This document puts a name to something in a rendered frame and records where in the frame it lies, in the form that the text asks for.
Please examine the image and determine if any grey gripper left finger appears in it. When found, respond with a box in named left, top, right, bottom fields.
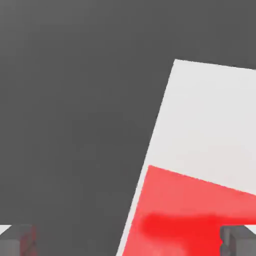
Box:
left=0, top=224, right=38, bottom=256

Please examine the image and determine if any large red box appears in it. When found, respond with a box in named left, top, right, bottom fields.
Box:
left=121, top=165, right=256, bottom=256

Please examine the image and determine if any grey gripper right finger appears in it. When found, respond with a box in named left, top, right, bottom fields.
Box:
left=219, top=224, right=256, bottom=256

